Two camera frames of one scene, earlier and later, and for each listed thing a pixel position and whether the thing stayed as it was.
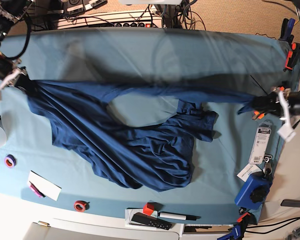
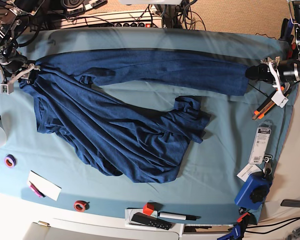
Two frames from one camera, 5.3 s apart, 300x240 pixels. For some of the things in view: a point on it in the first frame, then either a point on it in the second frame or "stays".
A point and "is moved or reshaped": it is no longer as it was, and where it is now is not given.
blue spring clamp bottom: x=235 y=235 stays
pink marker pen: x=36 y=190 stays
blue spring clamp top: x=287 y=26 stays
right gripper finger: x=276 y=109 → x=261 y=71
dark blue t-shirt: x=158 y=156 is moved or reshaped
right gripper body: x=286 y=131 → x=279 y=97
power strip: x=150 y=18 stays
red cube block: x=148 y=208 stays
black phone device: x=292 y=203 stays
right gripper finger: x=271 y=100 → x=266 y=77
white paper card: x=47 y=187 stays
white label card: x=249 y=169 stays
